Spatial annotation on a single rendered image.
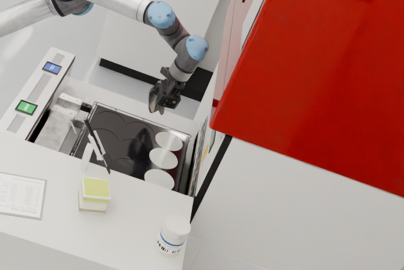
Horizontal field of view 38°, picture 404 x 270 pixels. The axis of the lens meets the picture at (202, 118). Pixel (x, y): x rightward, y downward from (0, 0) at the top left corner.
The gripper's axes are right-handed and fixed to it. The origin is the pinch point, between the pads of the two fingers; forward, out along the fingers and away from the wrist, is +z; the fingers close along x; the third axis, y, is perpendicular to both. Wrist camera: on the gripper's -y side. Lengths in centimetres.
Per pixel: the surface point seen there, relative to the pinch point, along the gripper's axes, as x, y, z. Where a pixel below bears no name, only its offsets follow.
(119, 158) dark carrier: -12.7, 23.5, 3.1
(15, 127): -47, 21, 2
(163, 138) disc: 4.6, 10.4, 3.0
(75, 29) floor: 20, -196, 126
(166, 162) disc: 3.2, 22.9, 1.1
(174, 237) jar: -10, 65, -19
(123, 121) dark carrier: -8.8, 3.7, 5.8
